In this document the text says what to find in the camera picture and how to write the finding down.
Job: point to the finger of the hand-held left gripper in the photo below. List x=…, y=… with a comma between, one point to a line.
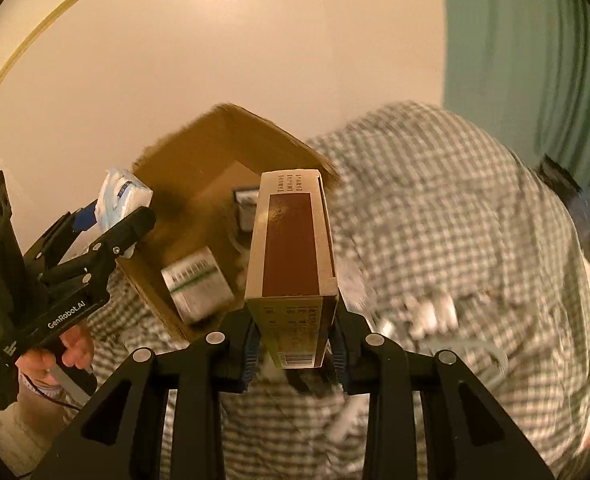
x=125, y=232
x=82, y=217

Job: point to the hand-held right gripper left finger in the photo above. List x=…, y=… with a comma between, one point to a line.
x=249, y=355

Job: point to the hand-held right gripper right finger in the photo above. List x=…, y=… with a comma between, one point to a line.
x=337, y=360

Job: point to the white and blue packet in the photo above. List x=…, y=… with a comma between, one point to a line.
x=120, y=192

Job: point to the cardboard box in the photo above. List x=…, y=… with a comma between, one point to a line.
x=200, y=160

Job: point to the brown medicine box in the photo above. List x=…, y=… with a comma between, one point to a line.
x=290, y=240

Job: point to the person's left hand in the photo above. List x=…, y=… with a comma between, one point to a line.
x=77, y=347

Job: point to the green and white medicine box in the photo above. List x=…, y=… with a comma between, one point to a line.
x=195, y=280

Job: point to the checked blanket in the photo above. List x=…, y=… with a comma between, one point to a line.
x=450, y=210

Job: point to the dark blurred object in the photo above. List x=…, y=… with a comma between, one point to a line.
x=575, y=200

